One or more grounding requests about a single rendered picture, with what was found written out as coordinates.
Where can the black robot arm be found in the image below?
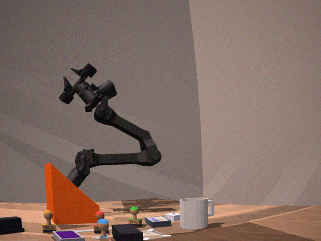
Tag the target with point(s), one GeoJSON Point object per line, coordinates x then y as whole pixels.
{"type": "Point", "coordinates": [86, 159]}

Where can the white mug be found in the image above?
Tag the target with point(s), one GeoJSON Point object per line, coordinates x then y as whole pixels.
{"type": "Point", "coordinates": [194, 212]}

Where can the white card taped to table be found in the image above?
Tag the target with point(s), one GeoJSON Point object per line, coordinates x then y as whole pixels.
{"type": "Point", "coordinates": [152, 234]}

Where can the red-handled rubber stamp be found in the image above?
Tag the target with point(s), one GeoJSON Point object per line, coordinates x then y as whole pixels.
{"type": "Point", "coordinates": [99, 215]}

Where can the wooden hold stamp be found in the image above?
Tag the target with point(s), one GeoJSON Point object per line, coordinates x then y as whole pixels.
{"type": "Point", "coordinates": [48, 227]}

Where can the stamp with green ball handle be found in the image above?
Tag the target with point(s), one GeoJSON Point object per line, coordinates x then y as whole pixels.
{"type": "Point", "coordinates": [134, 221]}

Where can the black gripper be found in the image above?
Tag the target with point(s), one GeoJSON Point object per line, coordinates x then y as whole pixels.
{"type": "Point", "coordinates": [80, 86]}

